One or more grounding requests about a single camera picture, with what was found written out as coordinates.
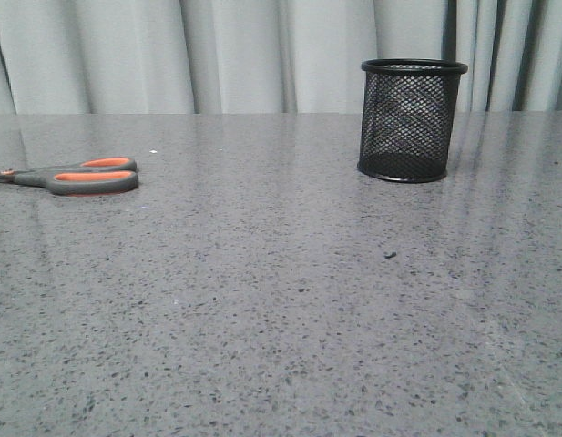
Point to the black mesh pen bucket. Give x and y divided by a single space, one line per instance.
408 118

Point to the grey white curtain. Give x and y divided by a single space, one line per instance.
210 57

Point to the grey orange handled scissors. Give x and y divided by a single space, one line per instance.
94 177

